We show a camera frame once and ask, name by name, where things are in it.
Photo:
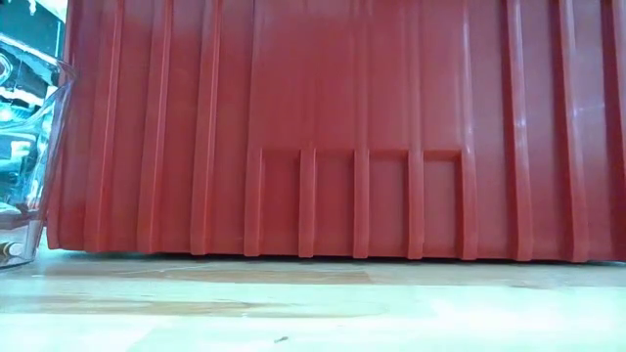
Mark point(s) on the large red plastic bin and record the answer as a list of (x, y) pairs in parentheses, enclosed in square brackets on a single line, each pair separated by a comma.
[(342, 122)]

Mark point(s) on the clear plastic container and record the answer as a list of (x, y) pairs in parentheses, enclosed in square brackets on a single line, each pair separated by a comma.
[(29, 146)]

